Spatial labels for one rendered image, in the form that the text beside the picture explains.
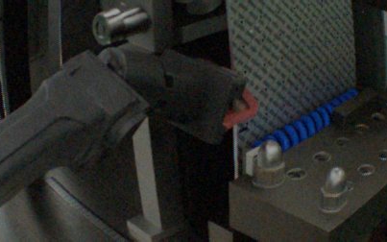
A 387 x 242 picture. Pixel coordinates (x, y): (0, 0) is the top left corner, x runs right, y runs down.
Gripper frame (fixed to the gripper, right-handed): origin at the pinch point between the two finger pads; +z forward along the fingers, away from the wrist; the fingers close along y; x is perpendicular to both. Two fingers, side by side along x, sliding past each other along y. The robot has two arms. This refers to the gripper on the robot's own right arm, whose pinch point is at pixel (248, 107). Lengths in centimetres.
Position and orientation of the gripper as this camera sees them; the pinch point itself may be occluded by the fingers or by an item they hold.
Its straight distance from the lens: 86.6
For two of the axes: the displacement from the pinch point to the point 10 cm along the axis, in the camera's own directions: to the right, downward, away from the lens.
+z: 6.9, 1.3, 7.1
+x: 3.3, -9.3, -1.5
